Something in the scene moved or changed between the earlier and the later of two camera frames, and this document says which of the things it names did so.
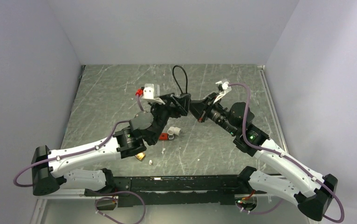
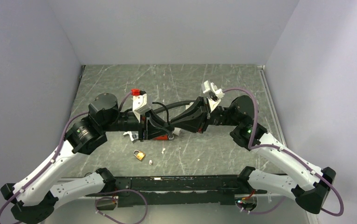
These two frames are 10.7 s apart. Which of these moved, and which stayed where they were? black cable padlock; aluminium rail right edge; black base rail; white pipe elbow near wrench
Moved: black cable padlock
Stayed: black base rail; aluminium rail right edge; white pipe elbow near wrench
